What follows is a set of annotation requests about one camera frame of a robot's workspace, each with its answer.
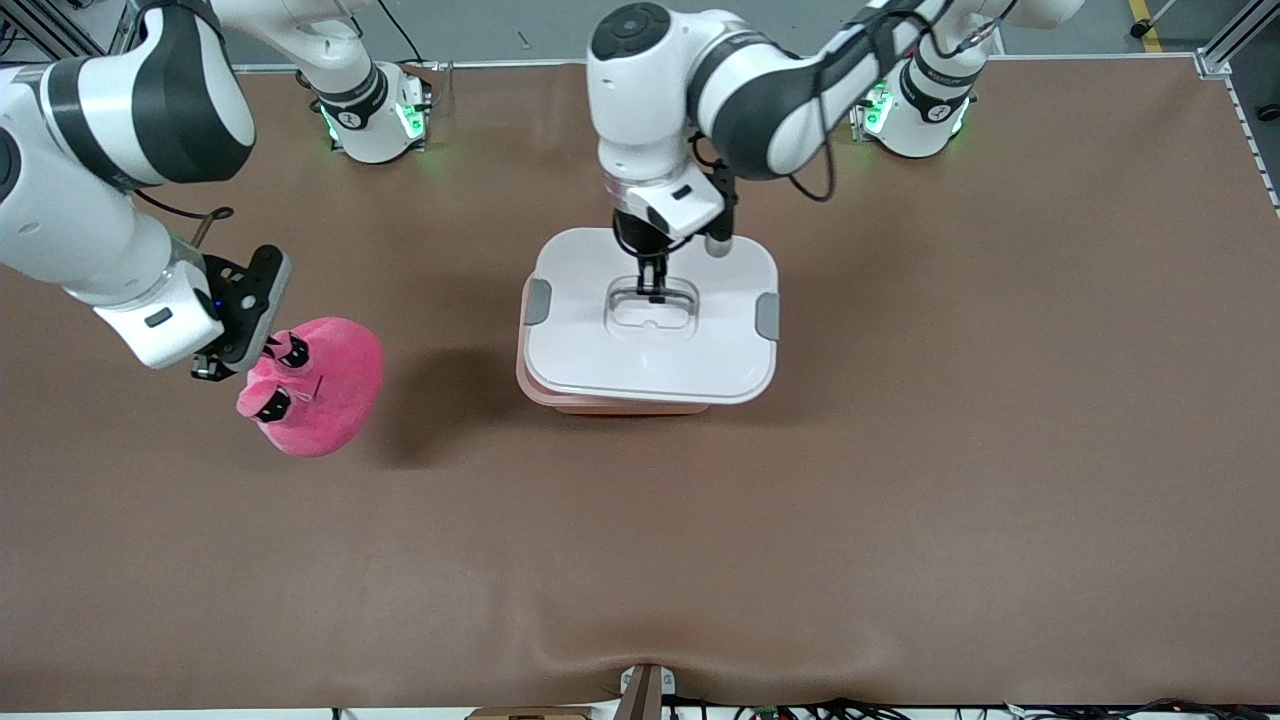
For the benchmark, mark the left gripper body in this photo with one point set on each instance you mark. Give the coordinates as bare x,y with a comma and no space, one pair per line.
637,238

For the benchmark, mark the pink plush toy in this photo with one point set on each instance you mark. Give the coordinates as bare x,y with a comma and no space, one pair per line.
335,390

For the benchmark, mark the white box lid grey latches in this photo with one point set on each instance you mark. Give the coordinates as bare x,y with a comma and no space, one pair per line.
720,350

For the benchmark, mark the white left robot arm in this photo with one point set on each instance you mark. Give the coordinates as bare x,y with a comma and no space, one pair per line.
750,90

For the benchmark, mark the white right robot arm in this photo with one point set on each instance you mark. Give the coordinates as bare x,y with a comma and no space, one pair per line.
100,130

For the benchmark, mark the pink plastic box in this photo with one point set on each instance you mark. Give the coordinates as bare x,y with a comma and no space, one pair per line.
620,409

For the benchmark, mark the brown table mat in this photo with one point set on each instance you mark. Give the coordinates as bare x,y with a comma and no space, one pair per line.
640,550

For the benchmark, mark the aluminium frame post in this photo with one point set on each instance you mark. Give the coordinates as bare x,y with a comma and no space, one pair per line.
30,25
1240,30

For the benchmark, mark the metal mat clamp bracket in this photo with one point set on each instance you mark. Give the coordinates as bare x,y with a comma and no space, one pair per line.
645,690

